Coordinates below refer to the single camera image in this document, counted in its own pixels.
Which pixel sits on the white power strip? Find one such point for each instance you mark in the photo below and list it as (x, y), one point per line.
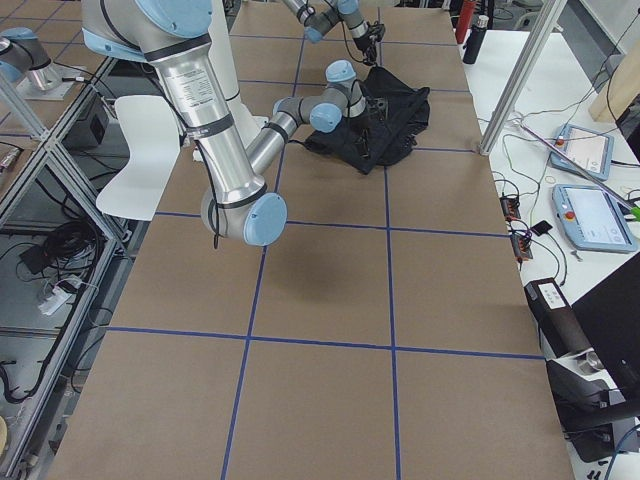
(60, 294)

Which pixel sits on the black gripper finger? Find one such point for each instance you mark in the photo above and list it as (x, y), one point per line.
(368, 146)
(360, 144)
(372, 62)

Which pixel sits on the black printed t-shirt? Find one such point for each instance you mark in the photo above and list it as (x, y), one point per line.
(386, 133)

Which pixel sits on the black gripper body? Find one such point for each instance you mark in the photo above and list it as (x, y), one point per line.
(364, 47)
(366, 123)

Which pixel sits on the black box with label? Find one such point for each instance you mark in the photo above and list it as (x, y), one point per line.
(555, 318)

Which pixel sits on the teach pendant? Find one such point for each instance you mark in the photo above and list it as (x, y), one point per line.
(591, 220)
(589, 149)

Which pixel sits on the white chair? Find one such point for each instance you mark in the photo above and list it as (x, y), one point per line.
(152, 136)

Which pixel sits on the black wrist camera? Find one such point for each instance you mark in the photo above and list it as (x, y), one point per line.
(376, 31)

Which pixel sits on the aluminium frame post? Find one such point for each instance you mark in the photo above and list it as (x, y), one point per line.
(527, 59)

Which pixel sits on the black monitor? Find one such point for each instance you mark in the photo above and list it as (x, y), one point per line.
(609, 316)

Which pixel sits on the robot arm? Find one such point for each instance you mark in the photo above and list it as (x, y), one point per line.
(173, 37)
(318, 23)

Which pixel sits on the upper teach pendant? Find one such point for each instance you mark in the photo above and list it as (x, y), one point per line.
(589, 149)

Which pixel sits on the black bottle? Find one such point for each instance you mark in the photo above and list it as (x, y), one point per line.
(474, 41)

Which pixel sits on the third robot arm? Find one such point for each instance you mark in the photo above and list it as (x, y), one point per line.
(23, 55)

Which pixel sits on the lower teach pendant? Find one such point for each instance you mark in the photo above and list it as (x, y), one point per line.
(591, 220)

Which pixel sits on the red bottle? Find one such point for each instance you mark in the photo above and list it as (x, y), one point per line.
(465, 16)

